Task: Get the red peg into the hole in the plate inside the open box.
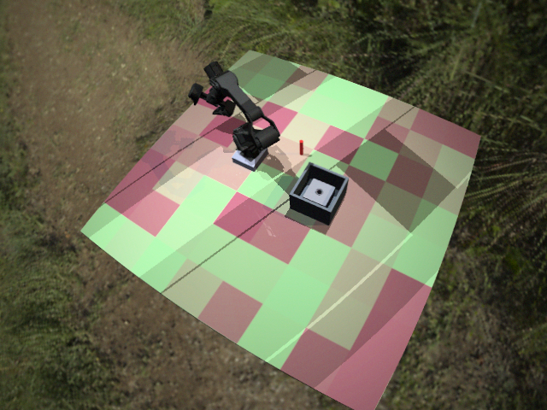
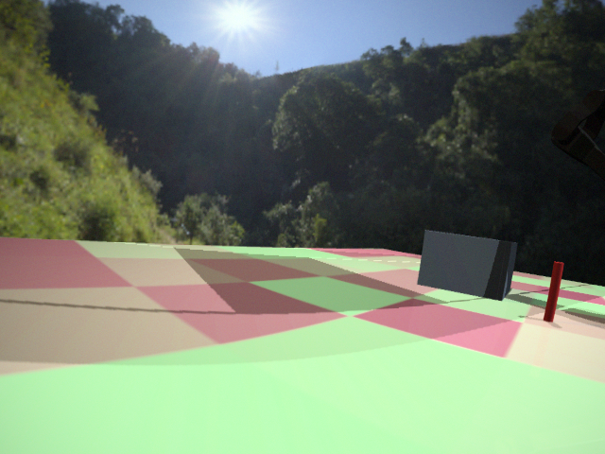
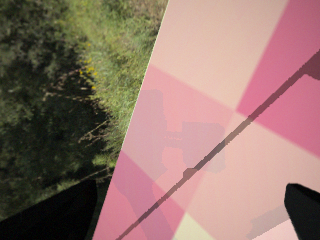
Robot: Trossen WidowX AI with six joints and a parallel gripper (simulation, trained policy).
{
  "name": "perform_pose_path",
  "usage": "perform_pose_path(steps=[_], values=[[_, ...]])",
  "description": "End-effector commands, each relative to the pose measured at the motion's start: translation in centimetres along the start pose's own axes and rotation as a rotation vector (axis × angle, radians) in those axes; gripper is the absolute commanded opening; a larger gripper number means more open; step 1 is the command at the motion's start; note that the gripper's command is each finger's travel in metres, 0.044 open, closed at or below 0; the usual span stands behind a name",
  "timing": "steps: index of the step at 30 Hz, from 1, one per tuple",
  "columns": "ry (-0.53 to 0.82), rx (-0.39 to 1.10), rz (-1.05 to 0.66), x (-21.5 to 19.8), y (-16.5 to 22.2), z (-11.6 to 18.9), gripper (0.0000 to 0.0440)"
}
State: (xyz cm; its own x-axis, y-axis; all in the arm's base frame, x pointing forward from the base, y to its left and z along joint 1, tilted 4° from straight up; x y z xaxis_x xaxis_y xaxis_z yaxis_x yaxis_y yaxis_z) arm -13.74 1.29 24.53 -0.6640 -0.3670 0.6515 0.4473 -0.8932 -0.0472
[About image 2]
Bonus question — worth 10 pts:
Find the red peg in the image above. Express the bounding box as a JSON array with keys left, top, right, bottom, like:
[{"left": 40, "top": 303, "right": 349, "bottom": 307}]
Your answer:
[{"left": 544, "top": 262, "right": 564, "bottom": 323}]

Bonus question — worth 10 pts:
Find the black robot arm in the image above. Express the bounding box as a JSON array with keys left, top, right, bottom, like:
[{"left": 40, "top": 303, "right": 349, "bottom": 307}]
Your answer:
[{"left": 551, "top": 89, "right": 605, "bottom": 181}]

